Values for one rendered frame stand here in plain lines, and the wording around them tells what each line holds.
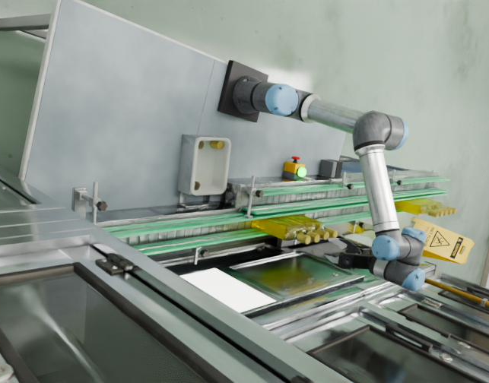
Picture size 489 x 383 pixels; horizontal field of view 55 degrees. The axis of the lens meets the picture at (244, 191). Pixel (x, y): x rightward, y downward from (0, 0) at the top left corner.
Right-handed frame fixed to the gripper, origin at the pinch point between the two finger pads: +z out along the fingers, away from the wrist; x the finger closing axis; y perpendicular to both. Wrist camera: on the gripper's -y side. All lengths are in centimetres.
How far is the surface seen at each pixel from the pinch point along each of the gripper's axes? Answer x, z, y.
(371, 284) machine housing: -11.4, -11.9, 15.8
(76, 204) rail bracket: 5, 39, -79
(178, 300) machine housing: 12, -46, -102
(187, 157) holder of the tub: 22, 46, -35
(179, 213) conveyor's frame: 3, 39, -40
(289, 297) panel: -14.1, -5.6, -23.6
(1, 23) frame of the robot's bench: 60, 115, -84
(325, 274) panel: -12.0, 2.6, 6.2
